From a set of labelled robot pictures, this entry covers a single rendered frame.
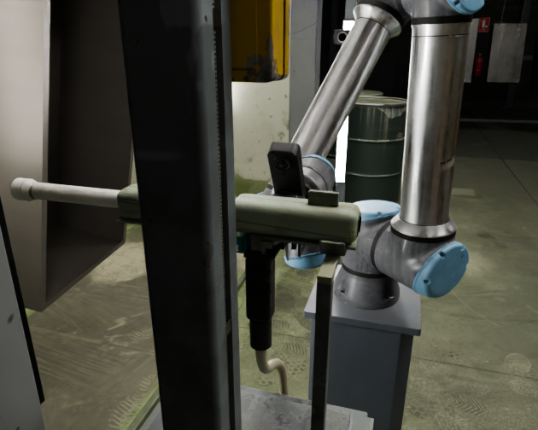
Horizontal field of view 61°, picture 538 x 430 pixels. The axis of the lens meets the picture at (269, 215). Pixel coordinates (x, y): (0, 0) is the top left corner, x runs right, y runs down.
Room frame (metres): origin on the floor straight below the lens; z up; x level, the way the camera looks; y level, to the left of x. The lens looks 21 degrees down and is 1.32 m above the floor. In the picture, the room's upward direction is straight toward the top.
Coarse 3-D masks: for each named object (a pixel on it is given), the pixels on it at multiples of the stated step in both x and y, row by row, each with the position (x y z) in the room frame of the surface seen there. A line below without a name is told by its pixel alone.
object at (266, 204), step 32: (32, 192) 0.60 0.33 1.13; (64, 192) 0.59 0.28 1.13; (96, 192) 0.58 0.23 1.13; (128, 192) 0.55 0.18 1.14; (320, 192) 0.50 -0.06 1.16; (256, 224) 0.50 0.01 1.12; (288, 224) 0.49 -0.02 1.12; (320, 224) 0.48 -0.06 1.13; (352, 224) 0.47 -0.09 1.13; (256, 256) 0.51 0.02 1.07; (256, 288) 0.51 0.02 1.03; (256, 320) 0.51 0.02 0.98
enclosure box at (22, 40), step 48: (0, 0) 1.32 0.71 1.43; (48, 0) 1.31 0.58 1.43; (96, 0) 1.92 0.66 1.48; (0, 48) 1.33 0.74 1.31; (48, 48) 1.32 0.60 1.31; (96, 48) 1.93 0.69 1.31; (0, 96) 1.33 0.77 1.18; (48, 96) 1.33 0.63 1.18; (96, 96) 1.93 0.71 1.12; (0, 144) 1.34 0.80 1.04; (48, 144) 1.90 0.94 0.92; (96, 144) 1.94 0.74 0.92; (0, 192) 1.35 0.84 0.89; (48, 240) 1.82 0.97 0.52; (96, 240) 1.90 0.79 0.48; (48, 288) 1.47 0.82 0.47
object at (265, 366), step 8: (256, 352) 0.52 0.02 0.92; (264, 352) 0.52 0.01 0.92; (256, 360) 0.52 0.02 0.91; (264, 360) 0.52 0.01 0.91; (272, 360) 0.57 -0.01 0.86; (280, 360) 0.60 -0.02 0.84; (264, 368) 0.52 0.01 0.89; (272, 368) 0.55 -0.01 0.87; (280, 368) 0.60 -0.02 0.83; (280, 376) 0.63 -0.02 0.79; (280, 384) 0.64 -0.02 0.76; (280, 392) 0.64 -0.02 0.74; (288, 392) 0.64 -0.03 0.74
